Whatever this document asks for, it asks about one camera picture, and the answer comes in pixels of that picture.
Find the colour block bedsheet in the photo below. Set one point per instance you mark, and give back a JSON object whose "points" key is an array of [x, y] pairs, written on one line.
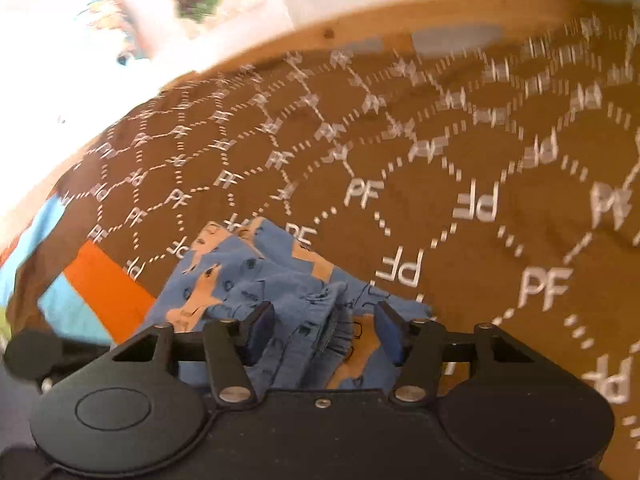
{"points": [[100, 280]]}

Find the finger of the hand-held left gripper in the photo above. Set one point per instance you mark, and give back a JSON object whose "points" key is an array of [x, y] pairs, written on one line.
{"points": [[35, 355]]}

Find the brown patterned blanket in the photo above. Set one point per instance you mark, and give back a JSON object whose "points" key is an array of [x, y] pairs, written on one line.
{"points": [[450, 160]]}

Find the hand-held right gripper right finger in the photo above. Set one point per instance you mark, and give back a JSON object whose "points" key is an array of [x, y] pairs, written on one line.
{"points": [[392, 335]]}

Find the blue pants with orange print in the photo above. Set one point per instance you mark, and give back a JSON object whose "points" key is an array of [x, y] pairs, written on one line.
{"points": [[300, 285]]}

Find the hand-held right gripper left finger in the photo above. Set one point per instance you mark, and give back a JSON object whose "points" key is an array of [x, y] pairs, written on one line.
{"points": [[260, 335]]}

